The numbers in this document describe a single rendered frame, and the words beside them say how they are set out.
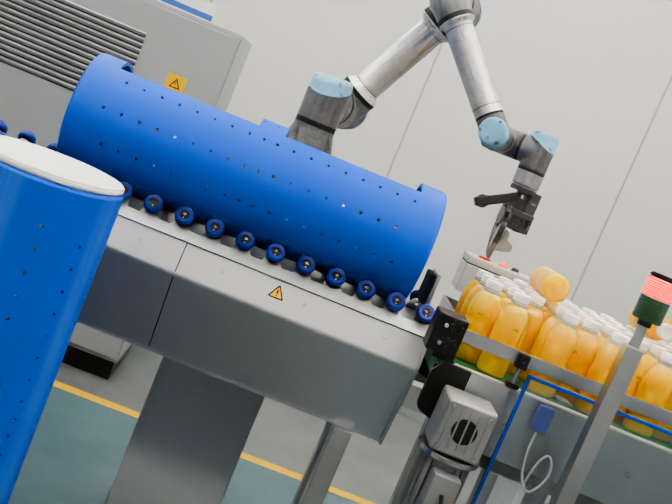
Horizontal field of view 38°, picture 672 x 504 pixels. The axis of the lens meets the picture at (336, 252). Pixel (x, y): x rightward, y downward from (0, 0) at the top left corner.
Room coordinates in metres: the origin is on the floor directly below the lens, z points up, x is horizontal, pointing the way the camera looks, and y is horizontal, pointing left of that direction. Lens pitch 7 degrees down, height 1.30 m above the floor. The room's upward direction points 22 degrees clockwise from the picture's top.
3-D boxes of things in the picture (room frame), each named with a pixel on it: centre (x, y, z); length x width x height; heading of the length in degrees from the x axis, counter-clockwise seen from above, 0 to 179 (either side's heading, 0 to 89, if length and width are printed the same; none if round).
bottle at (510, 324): (2.18, -0.43, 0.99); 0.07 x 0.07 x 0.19
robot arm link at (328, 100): (2.69, 0.18, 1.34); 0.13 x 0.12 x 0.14; 162
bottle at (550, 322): (2.26, -0.55, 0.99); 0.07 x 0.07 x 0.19
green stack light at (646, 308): (1.99, -0.64, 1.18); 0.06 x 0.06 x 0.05
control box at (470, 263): (2.63, -0.43, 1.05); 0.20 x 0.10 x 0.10; 93
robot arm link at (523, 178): (2.63, -0.40, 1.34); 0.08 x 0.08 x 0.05
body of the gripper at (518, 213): (2.63, -0.41, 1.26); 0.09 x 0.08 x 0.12; 93
